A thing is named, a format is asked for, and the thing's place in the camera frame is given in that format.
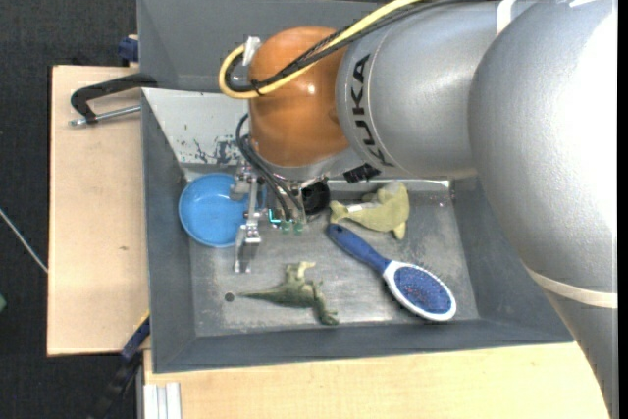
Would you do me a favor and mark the blue bowl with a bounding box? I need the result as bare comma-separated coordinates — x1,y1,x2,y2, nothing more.
177,172,269,249

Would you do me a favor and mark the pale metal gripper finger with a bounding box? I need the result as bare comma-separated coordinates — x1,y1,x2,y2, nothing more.
234,220,263,275
229,173,253,204

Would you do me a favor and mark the black cylinder on white bracket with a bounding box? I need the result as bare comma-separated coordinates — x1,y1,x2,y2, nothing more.
296,180,333,216

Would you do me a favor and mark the brown cardboard board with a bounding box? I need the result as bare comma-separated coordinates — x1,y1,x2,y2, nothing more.
46,65,151,357

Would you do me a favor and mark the grey metal bin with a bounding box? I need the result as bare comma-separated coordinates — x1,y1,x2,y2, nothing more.
135,0,576,374

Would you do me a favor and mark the green plush toy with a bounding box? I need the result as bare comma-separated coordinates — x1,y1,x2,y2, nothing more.
328,181,411,241

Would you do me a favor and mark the green toy dinosaur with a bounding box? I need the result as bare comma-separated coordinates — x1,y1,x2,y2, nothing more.
236,260,340,327

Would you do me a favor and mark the blue and white brush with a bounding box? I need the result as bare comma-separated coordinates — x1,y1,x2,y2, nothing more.
325,223,458,323

